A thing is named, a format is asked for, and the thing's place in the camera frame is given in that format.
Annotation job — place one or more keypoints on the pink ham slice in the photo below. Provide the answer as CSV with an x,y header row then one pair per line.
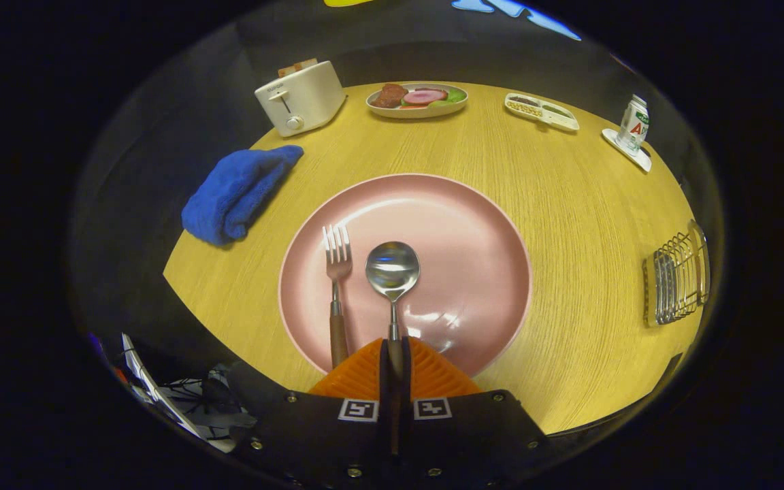
x,y
425,96

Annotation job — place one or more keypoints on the black tripod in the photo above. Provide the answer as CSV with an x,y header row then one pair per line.
x,y
211,401

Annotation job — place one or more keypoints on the white square coaster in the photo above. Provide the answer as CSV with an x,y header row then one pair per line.
x,y
637,160

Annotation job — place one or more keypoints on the small white drink bottle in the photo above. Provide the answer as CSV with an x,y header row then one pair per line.
x,y
632,126

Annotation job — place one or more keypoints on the toast slice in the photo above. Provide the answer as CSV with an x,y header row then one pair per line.
x,y
288,70
307,63

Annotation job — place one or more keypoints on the white toaster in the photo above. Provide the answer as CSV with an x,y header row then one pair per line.
x,y
310,95

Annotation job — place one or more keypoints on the green lettuce leaf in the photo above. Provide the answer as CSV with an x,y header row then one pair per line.
x,y
455,96

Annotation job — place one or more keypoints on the white divided snack tray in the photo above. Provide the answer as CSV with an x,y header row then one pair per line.
x,y
542,112

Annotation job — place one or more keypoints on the brown meat patty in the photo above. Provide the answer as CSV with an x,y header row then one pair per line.
x,y
389,95

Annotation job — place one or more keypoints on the large pink plate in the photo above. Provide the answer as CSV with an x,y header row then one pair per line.
x,y
460,258

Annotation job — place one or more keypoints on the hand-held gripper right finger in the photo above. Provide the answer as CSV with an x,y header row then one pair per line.
x,y
407,381

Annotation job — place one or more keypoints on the blue folded towel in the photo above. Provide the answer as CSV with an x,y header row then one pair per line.
x,y
235,190

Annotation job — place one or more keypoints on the white oval food plate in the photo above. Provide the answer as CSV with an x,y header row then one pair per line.
x,y
419,111

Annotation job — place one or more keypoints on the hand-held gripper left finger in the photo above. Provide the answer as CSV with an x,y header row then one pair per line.
x,y
384,381

